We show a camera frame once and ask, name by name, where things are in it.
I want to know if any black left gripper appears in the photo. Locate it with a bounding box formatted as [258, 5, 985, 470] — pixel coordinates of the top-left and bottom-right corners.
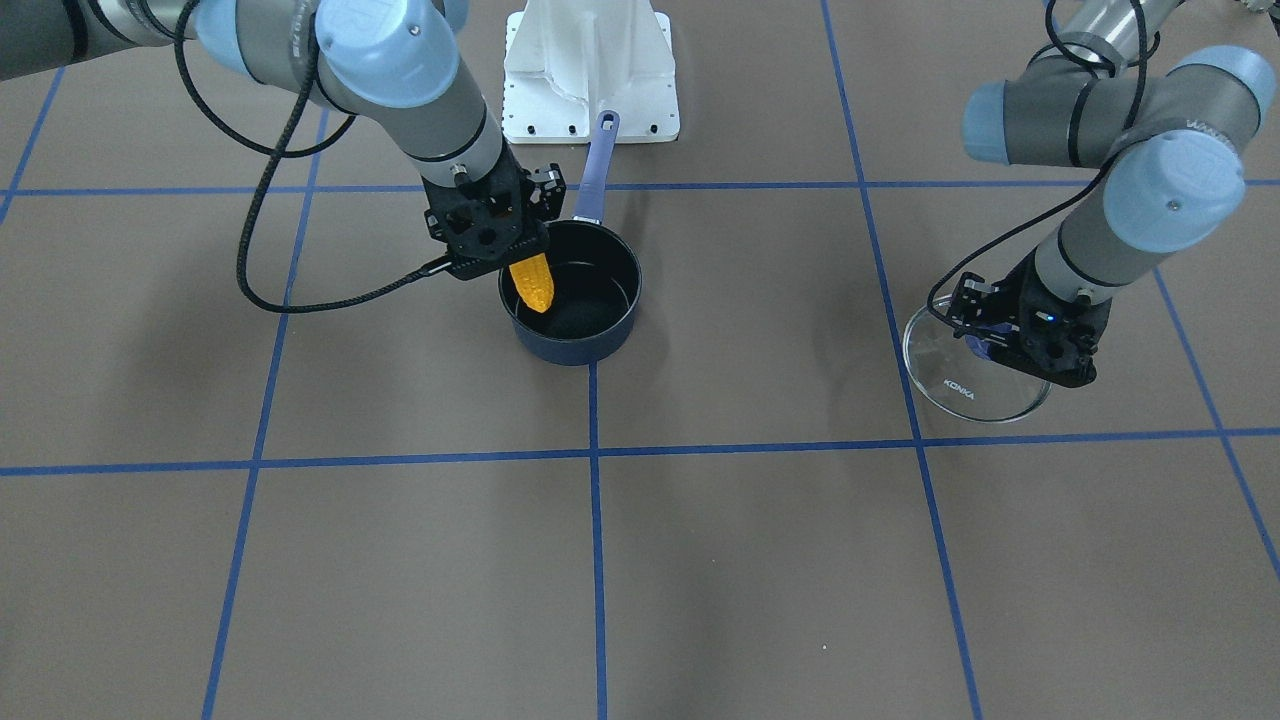
[946, 252, 1112, 388]

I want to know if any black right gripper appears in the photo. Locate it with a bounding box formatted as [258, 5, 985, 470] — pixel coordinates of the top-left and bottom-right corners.
[424, 160, 566, 281]

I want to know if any yellow corn cob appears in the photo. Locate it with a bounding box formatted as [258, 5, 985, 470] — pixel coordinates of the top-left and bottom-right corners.
[507, 252, 556, 314]

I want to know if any glass pot lid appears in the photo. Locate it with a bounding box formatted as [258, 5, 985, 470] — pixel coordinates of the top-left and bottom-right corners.
[902, 296, 1051, 424]

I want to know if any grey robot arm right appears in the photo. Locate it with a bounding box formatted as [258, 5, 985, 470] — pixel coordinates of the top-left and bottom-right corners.
[1, 1, 563, 281]

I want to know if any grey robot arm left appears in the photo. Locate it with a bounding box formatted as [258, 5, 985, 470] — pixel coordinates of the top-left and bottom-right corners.
[938, 1, 1277, 388]

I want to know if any dark blue pot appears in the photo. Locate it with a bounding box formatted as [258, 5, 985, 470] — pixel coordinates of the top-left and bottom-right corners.
[498, 109, 643, 366]

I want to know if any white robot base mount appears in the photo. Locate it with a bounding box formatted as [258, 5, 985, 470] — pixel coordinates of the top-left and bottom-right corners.
[500, 1, 682, 145]

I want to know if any black braided cable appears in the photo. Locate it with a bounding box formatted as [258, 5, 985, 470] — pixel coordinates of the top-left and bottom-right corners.
[174, 0, 453, 315]
[925, 0, 1161, 322]

